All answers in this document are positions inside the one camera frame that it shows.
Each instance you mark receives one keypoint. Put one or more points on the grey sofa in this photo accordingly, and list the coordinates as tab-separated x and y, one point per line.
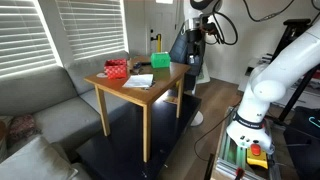
43	96

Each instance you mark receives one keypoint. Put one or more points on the green plastic box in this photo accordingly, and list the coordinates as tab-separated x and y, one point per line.
160	60

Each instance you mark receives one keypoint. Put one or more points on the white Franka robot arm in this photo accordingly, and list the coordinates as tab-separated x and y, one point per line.
276	76

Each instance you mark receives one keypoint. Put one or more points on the floral patterned cushion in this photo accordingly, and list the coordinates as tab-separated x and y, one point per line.
20	128

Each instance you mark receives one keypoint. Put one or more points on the yellow pole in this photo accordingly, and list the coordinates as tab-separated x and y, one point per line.
159	42

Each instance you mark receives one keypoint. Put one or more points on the yellow emergency stop box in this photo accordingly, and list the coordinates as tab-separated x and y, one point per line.
256	159

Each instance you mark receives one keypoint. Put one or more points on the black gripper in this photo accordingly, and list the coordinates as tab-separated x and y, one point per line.
195	41

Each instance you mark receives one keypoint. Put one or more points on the white bag with green print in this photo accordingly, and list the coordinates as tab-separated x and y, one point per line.
204	73

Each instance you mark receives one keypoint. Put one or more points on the dark blue quilted jacket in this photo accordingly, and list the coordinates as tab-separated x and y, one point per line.
179	50

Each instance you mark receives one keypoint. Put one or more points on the white door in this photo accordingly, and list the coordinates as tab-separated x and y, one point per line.
166	20

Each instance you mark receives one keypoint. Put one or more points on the black tripod stand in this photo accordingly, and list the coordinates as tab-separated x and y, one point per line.
295	25

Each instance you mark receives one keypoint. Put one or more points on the black flat item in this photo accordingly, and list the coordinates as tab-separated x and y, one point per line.
145	63

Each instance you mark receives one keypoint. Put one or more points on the light wooden side table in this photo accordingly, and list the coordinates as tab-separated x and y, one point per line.
160	78

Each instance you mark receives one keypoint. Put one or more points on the white paper sheet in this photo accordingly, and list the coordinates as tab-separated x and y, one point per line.
138	81

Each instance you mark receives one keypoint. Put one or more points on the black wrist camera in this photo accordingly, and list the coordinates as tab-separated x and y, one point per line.
208	28

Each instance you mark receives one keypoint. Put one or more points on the black case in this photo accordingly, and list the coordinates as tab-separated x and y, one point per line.
305	143

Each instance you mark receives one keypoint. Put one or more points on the wide white window blind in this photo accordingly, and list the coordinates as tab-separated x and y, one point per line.
23	33

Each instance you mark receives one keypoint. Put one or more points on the black platform mat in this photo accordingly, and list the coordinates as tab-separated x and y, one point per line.
133	146

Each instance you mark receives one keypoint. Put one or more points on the small dark toy car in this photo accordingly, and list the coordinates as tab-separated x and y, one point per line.
137	67

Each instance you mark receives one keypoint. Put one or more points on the light grey cushion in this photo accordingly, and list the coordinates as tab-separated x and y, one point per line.
33	161

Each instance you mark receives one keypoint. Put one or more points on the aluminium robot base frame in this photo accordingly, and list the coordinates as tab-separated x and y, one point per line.
230	160

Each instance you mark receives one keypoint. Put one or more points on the white round disc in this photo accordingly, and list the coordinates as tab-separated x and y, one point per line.
101	75

